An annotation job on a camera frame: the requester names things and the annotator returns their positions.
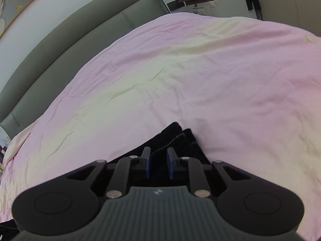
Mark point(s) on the pink bed sheet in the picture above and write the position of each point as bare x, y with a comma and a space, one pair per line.
190, 80

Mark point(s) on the white cabinet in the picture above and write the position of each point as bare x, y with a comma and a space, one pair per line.
225, 5

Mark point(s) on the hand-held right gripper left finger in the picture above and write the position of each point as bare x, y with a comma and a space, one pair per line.
147, 166

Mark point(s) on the black wall switch panel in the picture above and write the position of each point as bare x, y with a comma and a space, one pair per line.
175, 5

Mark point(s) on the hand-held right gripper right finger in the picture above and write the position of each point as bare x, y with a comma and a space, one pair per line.
171, 166

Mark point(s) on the black pants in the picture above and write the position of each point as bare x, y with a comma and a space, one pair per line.
173, 136

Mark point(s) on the grey padded headboard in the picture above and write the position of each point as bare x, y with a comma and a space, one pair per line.
62, 45

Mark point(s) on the framed wall painting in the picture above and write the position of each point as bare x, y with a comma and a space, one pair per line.
17, 0

